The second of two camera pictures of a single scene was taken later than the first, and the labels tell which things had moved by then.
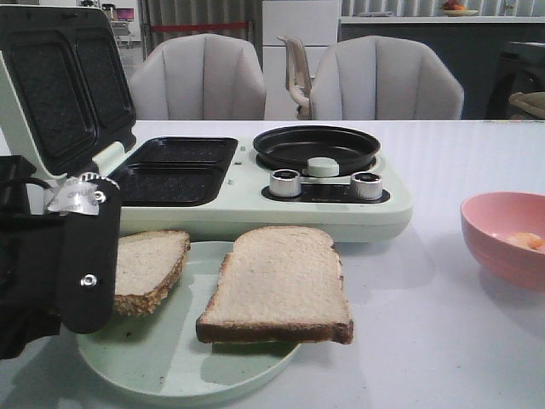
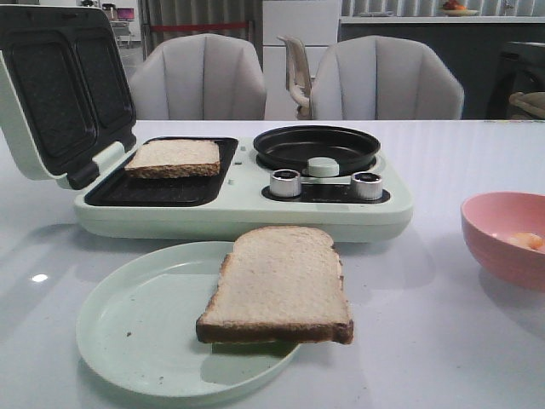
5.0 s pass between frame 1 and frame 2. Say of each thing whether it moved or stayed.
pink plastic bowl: stayed
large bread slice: stayed
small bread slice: moved
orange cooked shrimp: stayed
